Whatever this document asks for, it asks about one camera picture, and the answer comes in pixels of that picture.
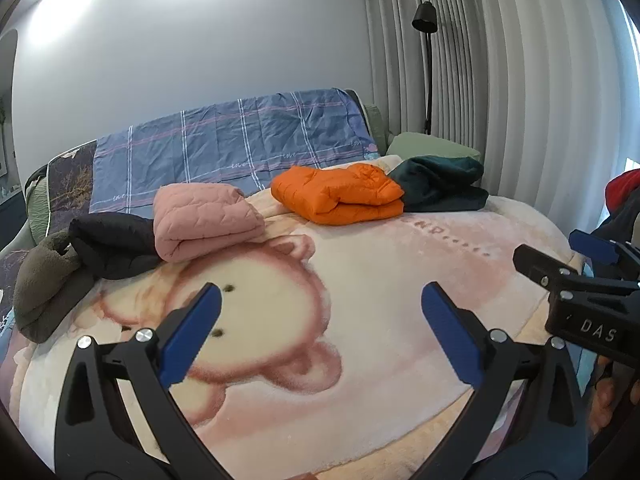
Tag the orange puffer jacket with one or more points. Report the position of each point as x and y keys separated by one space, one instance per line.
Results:
x=330 y=195

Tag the pink quilted jacket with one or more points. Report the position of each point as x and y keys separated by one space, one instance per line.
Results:
x=200 y=220

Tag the green upholstered headboard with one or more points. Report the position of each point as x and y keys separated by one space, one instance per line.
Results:
x=377 y=125

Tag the dark green garment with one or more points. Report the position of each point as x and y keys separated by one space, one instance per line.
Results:
x=440 y=180

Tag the light blue bed sheet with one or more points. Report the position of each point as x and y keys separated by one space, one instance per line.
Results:
x=585 y=370

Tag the pink bear print blanket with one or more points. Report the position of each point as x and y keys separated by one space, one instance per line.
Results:
x=375 y=285

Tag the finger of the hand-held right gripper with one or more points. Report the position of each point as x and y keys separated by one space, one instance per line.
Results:
x=540 y=265
x=595 y=247

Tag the dark blue cabinet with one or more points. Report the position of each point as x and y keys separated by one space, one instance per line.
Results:
x=10 y=215

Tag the dark floral quilt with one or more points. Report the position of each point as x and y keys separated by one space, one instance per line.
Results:
x=70 y=185

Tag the green pillow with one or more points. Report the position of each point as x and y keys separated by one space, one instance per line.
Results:
x=425 y=145

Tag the black floor lamp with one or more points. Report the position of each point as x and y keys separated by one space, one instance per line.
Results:
x=425 y=15

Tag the grey pleated curtain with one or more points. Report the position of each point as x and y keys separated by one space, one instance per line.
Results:
x=525 y=85

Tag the brown fleece garment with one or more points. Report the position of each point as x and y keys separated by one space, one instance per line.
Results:
x=45 y=285

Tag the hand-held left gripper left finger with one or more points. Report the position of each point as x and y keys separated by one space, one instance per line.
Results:
x=190 y=335

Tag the black jacket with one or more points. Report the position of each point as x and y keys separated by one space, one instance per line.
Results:
x=115 y=245

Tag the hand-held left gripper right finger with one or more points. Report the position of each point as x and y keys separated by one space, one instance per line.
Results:
x=450 y=335

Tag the blue plaid sheet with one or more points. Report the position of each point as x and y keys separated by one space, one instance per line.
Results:
x=225 y=145

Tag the red and dark clothing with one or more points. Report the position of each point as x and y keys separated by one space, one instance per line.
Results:
x=627 y=187

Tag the person's right hand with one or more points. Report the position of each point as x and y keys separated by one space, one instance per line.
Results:
x=607 y=395

